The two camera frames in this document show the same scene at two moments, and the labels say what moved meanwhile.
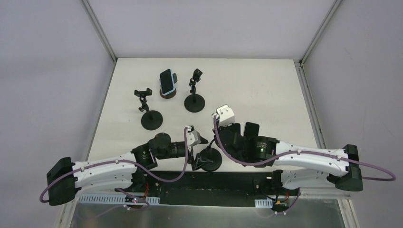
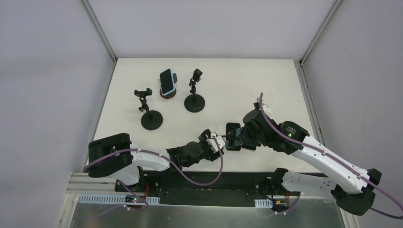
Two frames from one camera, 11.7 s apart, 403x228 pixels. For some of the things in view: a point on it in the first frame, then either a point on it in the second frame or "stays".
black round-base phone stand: [195, 103] stays
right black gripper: [225, 132] → [238, 138]
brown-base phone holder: [172, 95] stays
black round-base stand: [152, 120] stays
